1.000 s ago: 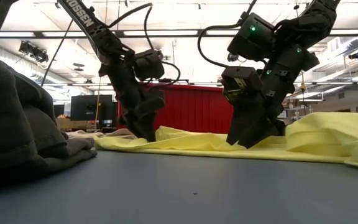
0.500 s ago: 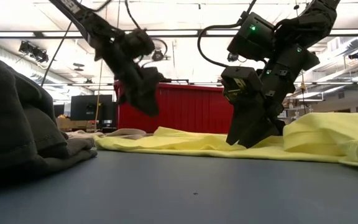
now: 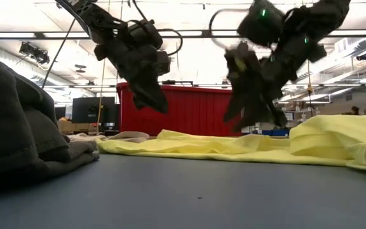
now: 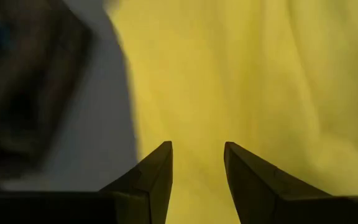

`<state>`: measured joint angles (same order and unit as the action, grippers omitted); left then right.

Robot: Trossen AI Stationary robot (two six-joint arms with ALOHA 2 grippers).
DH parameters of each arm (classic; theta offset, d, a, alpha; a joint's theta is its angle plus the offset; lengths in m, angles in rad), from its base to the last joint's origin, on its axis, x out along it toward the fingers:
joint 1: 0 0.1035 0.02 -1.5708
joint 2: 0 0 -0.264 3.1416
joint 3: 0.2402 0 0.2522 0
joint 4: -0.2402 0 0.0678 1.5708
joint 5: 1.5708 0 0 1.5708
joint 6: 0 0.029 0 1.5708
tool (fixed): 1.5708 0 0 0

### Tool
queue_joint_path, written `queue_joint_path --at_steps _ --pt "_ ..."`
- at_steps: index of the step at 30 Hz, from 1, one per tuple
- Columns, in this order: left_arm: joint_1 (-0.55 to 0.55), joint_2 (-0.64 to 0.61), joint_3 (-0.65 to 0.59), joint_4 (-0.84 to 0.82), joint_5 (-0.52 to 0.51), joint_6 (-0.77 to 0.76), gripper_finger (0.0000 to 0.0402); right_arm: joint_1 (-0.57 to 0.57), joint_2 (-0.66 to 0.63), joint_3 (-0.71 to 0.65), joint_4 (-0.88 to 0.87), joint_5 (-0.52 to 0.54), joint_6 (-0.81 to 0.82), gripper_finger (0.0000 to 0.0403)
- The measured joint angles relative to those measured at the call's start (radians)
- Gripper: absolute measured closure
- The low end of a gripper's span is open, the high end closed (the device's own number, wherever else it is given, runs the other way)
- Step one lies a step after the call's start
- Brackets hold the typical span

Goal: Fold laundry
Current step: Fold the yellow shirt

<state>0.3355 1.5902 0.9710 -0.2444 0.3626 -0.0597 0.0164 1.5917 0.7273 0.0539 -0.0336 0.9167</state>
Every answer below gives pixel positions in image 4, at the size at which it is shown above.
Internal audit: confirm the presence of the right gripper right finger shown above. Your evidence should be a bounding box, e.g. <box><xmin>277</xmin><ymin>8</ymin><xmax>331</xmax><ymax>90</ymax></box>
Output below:
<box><xmin>223</xmin><ymin>141</ymin><xmax>333</xmax><ymax>224</ymax></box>

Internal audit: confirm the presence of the yellow shirt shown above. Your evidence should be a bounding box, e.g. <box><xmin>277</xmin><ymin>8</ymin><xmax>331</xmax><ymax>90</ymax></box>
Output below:
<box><xmin>104</xmin><ymin>0</ymin><xmax>358</xmax><ymax>224</ymax></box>

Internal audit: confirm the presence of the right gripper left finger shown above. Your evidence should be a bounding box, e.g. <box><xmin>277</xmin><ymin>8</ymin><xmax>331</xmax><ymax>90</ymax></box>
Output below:
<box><xmin>99</xmin><ymin>140</ymin><xmax>174</xmax><ymax>224</ymax></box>

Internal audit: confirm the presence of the dark grey garment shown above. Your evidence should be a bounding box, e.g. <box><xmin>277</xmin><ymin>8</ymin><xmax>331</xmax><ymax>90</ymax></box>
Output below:
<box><xmin>0</xmin><ymin>0</ymin><xmax>94</xmax><ymax>191</ymax></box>

